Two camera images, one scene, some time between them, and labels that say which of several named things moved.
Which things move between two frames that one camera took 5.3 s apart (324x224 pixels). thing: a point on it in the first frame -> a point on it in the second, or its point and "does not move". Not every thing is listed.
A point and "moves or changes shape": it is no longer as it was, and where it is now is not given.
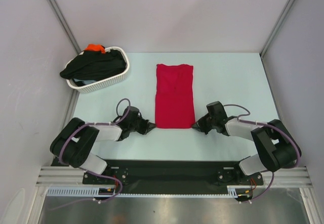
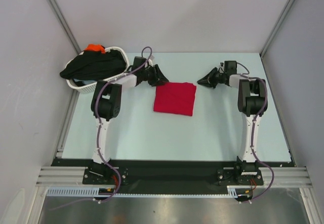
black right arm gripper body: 204,124 -> 212,77
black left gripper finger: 151,126 -> 162,78
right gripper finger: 196,126 -> 209,80
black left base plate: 121,173 does not move
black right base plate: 235,176 does not move
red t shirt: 174,106 moves or changes shape
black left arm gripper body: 140,125 -> 149,75
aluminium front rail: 287,176 does not move
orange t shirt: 96,47 does not move
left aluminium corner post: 58,14 does not move
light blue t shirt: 86,82 does not move
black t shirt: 94,65 does not move
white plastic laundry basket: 88,87 does not move
